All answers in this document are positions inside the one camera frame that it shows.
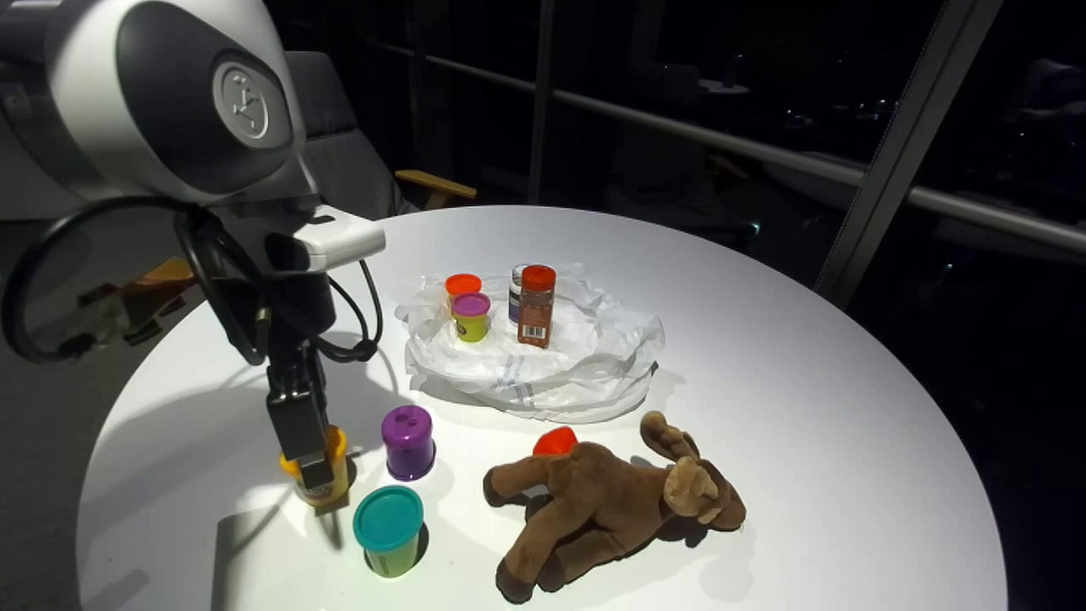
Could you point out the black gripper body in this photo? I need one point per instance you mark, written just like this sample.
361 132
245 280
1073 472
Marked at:
283 318

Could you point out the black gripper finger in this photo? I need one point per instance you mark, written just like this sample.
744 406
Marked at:
297 434
338 458

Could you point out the dough tub yellow lid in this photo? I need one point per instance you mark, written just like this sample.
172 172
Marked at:
335 480

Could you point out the purple dough tub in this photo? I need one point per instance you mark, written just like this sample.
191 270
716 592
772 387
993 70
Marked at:
408 439

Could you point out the dough tub red-orange lid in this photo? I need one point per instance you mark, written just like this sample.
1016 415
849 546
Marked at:
463 285

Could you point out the dough tub pink lid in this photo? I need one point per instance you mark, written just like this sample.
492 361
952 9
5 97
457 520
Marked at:
472 321

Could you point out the brown spice jar red lid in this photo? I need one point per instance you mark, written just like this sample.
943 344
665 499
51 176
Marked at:
536 305

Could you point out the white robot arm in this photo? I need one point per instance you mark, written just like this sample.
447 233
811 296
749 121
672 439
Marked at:
156 89

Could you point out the dough tub teal lid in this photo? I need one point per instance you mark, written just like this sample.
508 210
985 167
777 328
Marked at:
387 528

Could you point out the grey chair wooden armrests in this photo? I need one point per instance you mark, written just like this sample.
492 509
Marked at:
351 138

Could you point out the brown plush moose toy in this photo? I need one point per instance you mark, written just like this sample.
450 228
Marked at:
599 509

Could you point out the horizontal metal railing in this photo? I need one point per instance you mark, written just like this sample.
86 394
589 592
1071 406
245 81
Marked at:
793 158

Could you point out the grey metal post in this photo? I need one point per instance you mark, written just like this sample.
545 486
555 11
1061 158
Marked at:
903 146

